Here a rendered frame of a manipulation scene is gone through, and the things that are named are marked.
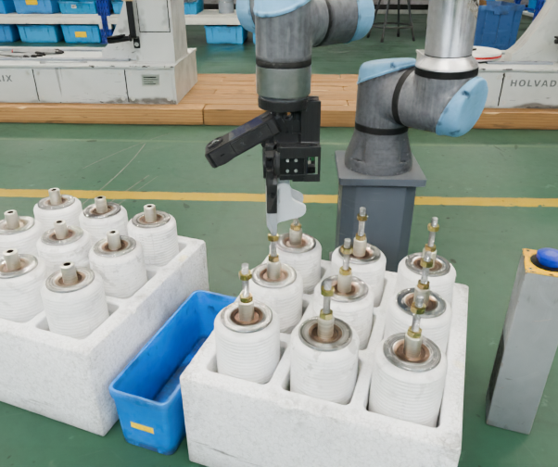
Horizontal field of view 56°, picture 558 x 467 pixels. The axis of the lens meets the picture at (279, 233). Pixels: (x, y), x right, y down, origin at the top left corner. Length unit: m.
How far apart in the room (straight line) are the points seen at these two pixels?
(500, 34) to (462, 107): 4.16
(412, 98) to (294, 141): 0.38
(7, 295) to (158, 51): 1.92
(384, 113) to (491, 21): 4.04
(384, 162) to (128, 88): 1.80
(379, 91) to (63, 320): 0.73
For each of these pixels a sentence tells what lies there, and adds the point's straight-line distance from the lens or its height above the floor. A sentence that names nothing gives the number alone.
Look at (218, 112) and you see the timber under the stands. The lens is 2.57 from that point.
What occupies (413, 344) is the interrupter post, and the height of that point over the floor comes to 0.27.
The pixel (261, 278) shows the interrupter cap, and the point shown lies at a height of 0.25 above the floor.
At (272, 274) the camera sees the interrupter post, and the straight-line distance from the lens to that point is 0.85.
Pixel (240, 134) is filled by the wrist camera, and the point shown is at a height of 0.50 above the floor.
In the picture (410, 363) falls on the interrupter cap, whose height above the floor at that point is 0.25.
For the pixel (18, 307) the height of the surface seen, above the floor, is 0.20.
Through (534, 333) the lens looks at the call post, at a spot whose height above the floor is 0.21.
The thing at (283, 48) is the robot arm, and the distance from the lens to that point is 0.70.
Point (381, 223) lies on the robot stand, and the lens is 1.19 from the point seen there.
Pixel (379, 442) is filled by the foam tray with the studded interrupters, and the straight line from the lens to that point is 0.74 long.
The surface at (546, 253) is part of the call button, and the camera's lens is 0.86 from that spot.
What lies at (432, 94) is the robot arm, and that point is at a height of 0.49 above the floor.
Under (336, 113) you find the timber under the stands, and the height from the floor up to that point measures 0.07.
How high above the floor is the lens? 0.71
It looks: 28 degrees down
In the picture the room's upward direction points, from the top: straight up
